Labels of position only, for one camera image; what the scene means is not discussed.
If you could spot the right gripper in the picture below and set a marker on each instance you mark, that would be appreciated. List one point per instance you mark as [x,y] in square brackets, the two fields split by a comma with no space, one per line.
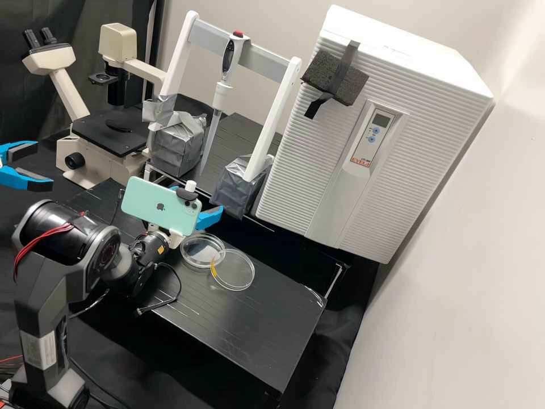
[158,234]

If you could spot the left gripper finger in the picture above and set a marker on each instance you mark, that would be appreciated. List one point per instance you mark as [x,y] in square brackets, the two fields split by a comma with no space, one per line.
[25,181]
[19,150]

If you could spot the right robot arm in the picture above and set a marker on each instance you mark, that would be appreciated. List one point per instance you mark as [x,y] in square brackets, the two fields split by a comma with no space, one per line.
[64,238]

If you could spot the petri dish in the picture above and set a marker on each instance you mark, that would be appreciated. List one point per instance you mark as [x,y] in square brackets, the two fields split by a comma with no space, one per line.
[200,249]

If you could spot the grey taped block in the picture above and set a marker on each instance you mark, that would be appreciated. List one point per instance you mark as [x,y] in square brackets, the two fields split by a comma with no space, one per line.
[234,187]
[174,145]

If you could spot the petri dish lid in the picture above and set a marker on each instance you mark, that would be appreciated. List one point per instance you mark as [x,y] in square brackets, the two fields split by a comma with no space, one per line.
[234,272]

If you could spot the cream microscope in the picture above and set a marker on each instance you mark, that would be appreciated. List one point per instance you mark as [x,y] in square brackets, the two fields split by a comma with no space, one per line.
[98,140]

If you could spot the white pipette stand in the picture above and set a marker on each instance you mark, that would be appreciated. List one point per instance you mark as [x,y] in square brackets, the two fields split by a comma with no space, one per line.
[272,123]

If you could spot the incubator door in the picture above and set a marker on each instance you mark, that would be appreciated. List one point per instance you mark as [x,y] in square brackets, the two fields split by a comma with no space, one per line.
[323,170]

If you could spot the pipette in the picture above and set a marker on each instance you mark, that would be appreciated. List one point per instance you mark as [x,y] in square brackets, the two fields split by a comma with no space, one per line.
[222,93]

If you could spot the white incubator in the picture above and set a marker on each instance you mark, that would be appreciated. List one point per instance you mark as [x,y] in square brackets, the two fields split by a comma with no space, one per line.
[396,51]

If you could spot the right wrist camera phone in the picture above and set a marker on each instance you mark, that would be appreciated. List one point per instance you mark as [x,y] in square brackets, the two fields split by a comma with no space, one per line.
[159,204]

